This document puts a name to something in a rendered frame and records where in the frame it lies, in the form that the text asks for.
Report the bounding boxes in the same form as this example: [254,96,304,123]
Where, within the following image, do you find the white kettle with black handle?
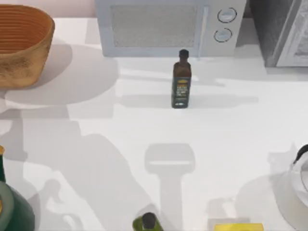
[274,143,308,231]

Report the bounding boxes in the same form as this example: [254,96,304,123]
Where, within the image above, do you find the flat yellow square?
[213,223,264,231]

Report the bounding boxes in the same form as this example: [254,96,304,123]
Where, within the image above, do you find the dark green teapot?
[0,145,36,231]

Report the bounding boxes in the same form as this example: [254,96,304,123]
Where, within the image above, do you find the microwave door handle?
[198,6,209,61]

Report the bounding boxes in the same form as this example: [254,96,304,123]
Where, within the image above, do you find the dark brown bottle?
[171,49,193,109]

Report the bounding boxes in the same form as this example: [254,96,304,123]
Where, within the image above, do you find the green bottle with black cap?
[131,212,164,231]

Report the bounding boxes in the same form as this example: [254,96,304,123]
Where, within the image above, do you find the microwave knob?
[217,7,238,24]
[213,27,233,43]

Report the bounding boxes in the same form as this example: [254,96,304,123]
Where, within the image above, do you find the woven wooden basket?
[0,4,56,90]

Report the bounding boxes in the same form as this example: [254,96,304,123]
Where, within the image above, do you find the pale microwave oven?
[94,0,247,59]

